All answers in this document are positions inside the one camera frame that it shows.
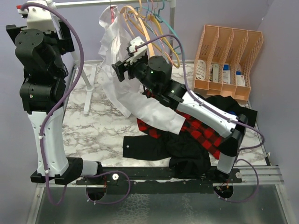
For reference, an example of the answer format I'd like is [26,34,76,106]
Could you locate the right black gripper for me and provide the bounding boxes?
[112,53,157,94]

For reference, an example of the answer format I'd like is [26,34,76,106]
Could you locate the white shirt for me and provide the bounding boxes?
[99,7,185,134]

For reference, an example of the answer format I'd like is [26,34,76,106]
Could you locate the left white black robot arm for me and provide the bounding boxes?
[6,21,103,185]

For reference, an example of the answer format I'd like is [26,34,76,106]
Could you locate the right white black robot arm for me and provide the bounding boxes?
[112,55,248,182]

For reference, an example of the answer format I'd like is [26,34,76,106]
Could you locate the cream orange hanger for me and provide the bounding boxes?
[120,5,155,56]

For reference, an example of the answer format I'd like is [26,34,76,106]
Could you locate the yellow hanger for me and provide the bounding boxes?
[137,0,181,69]

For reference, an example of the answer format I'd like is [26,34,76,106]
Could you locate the teal hanger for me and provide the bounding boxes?
[134,0,186,61]

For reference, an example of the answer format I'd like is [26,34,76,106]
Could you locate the red black plaid shirt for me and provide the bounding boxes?
[136,88,225,160]

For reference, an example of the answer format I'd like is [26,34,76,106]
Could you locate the white metal clothes rack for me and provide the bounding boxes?
[44,0,178,116]

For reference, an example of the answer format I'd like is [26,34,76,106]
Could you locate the white remote in organizer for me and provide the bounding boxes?
[196,59,206,80]

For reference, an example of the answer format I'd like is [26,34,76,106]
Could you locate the peach plastic file organizer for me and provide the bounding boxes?
[192,25,263,101]

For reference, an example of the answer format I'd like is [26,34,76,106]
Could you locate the black garment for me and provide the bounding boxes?
[206,95,258,127]
[123,133,211,179]

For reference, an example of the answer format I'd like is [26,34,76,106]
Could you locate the white blue red box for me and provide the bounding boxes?
[235,64,246,86]

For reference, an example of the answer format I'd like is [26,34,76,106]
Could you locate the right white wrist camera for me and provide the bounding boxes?
[125,36,147,65]

